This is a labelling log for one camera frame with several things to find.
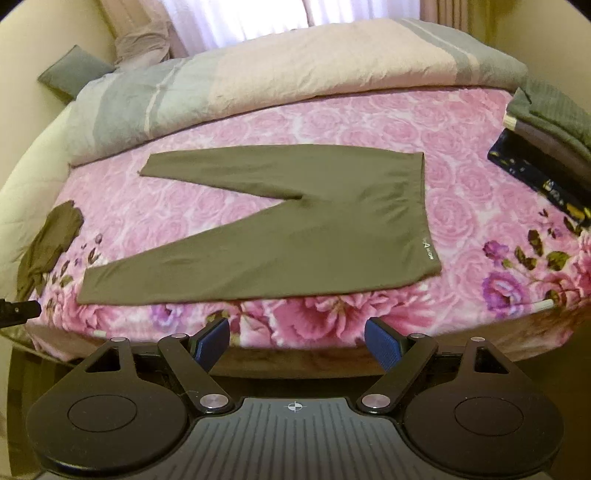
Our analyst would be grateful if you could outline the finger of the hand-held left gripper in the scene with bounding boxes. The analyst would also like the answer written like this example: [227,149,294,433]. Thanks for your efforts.
[0,299,41,329]

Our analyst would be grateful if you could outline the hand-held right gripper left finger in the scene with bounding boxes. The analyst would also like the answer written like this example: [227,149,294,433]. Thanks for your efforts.
[69,318,234,414]

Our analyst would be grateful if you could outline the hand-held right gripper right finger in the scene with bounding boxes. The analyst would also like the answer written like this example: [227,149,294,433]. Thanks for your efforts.
[358,318,522,414]

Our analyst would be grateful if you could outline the olive grey pants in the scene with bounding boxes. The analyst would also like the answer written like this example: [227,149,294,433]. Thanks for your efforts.
[76,144,441,306]

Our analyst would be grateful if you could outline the dark olive shirt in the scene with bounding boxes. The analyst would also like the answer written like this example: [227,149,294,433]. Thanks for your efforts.
[16,200,85,303]

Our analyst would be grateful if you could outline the pale green quilted blanket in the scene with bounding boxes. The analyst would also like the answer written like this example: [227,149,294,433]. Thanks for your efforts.
[0,104,77,305]

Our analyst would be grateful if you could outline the pink floral blanket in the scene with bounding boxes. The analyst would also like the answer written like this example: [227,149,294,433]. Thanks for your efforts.
[25,85,591,365]

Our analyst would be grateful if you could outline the grey pillow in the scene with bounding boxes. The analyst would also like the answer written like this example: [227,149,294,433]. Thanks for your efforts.
[37,45,116,100]

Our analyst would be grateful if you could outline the grey folded garment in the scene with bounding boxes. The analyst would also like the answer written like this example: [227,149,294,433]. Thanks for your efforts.
[503,115,591,185]

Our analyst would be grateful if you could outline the grey and pink duvet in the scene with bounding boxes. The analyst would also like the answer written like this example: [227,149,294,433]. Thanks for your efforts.
[62,17,529,168]

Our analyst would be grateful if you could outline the mauve crumpled cloth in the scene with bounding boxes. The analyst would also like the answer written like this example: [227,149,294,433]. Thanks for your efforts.
[113,18,174,65]

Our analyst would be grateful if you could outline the grey-green knitted garment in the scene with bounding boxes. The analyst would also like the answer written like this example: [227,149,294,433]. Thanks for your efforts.
[505,76,591,162]

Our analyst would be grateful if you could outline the pink and white curtain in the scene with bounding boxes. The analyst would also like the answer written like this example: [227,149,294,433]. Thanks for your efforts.
[95,0,485,58]

